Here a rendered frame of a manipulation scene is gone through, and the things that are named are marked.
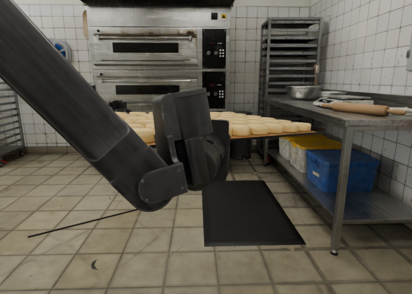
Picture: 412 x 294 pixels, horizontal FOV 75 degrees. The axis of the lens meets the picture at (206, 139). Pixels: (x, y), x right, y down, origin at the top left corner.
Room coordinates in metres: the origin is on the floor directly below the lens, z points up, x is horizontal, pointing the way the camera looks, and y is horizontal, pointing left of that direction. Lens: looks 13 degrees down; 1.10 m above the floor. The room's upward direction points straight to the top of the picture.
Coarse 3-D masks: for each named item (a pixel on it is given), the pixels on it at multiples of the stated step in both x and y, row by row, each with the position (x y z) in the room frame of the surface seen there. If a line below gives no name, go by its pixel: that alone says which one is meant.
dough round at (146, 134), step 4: (132, 128) 0.47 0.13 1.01; (136, 128) 0.47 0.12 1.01; (140, 128) 0.48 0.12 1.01; (144, 128) 0.48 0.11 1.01; (148, 128) 0.48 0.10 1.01; (136, 132) 0.44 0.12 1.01; (140, 132) 0.44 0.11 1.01; (144, 132) 0.44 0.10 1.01; (148, 132) 0.45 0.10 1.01; (152, 132) 0.45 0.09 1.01; (140, 136) 0.44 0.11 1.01; (144, 136) 0.44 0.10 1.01; (148, 136) 0.44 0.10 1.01; (152, 136) 0.45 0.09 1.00; (144, 140) 0.44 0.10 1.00; (148, 140) 0.44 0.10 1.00; (152, 140) 0.45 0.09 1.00
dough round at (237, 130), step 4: (232, 128) 0.57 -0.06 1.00; (236, 128) 0.57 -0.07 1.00; (240, 128) 0.57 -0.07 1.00; (244, 128) 0.57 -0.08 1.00; (248, 128) 0.57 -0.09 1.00; (232, 132) 0.57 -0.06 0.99; (236, 132) 0.57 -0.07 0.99; (240, 132) 0.57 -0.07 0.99; (244, 132) 0.57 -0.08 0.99; (248, 132) 0.57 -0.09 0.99; (244, 136) 0.57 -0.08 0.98
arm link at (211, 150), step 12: (180, 144) 0.32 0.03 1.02; (192, 144) 0.32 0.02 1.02; (204, 144) 0.35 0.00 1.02; (180, 156) 0.32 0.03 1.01; (192, 156) 0.31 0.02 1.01; (204, 156) 0.32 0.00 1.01; (216, 156) 0.34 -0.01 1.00; (192, 168) 0.31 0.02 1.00; (204, 168) 0.32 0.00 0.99; (216, 168) 0.32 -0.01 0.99; (192, 180) 0.31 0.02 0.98; (204, 180) 0.31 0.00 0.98
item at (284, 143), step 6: (282, 138) 2.96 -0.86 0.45; (288, 138) 2.82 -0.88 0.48; (294, 138) 2.81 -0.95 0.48; (300, 138) 2.81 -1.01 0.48; (306, 138) 2.81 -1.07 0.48; (312, 138) 2.81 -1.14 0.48; (318, 138) 2.81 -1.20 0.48; (324, 138) 2.81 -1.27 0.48; (282, 144) 3.00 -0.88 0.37; (288, 144) 2.83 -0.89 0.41; (282, 150) 3.00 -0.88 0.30; (288, 150) 2.83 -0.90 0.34; (288, 156) 2.83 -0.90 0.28
